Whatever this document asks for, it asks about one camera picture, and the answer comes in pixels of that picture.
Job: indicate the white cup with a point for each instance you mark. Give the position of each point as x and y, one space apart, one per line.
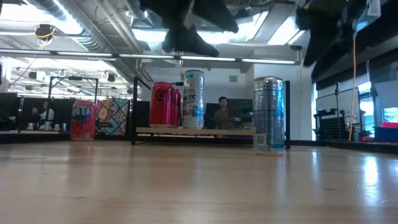
47 125
57 127
30 126

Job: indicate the black pegboard rack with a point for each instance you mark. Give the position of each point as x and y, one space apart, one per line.
334 127

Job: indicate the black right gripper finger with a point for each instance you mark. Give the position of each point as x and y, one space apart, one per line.
346 34
315 43

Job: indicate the orange Fanta can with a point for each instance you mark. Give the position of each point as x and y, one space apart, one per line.
82 119

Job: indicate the person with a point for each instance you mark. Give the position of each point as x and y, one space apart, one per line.
46 112
223 116

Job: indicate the white blue Celsius can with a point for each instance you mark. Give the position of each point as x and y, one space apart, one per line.
193 99

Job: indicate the long ceiling light bar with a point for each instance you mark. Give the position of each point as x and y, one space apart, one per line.
84 53

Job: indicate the black tripod stand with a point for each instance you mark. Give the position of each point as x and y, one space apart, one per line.
336 96

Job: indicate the red Coca-Cola can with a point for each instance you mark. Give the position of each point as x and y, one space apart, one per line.
177 107
161 104

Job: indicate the black metal frame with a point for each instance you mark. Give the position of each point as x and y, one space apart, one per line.
73 78

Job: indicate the blue cup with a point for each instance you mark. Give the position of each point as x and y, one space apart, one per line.
64 127

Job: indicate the blue bin with red lid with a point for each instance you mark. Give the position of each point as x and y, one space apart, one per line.
387 132

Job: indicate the colourful patterned panel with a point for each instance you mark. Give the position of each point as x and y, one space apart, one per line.
113 116

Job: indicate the silver blue Red Bull can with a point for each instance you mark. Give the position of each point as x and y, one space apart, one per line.
269 118

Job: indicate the grey wall vent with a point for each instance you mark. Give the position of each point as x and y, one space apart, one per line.
233 78

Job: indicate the black frame wooden shelf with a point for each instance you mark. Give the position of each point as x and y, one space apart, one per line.
199 131

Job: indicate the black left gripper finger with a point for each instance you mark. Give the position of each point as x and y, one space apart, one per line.
188 42
217 14

